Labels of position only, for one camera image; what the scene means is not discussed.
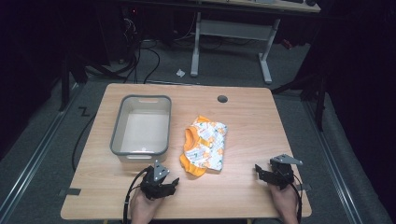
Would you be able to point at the white bin with grey rim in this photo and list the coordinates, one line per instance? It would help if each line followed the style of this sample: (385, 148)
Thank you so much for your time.
(144, 129)

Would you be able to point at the crumpled white paper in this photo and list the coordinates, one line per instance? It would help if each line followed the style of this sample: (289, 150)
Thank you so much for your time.
(180, 73)

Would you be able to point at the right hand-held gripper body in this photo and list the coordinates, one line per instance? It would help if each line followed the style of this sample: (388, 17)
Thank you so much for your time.
(281, 175)

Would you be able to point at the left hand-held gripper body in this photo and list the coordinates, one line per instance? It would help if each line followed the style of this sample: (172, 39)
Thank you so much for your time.
(155, 183)

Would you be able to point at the dark computer tower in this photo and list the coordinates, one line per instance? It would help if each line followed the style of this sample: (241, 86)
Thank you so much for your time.
(129, 34)

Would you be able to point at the metal floor rail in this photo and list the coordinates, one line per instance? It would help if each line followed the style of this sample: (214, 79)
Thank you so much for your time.
(333, 165)
(34, 155)

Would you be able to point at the black tape strip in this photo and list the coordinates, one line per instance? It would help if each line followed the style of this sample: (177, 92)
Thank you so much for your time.
(71, 192)
(303, 187)

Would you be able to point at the black metal stand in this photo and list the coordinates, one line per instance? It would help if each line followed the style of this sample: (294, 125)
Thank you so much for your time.
(64, 84)
(320, 105)

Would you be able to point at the orange and white printed garment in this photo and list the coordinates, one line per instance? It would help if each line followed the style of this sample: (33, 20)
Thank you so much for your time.
(205, 146)

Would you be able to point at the person's left hand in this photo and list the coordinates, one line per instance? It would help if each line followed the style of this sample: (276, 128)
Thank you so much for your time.
(143, 208)

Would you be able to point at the white-legged wooden desk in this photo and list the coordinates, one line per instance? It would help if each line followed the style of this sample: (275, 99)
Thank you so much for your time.
(233, 29)

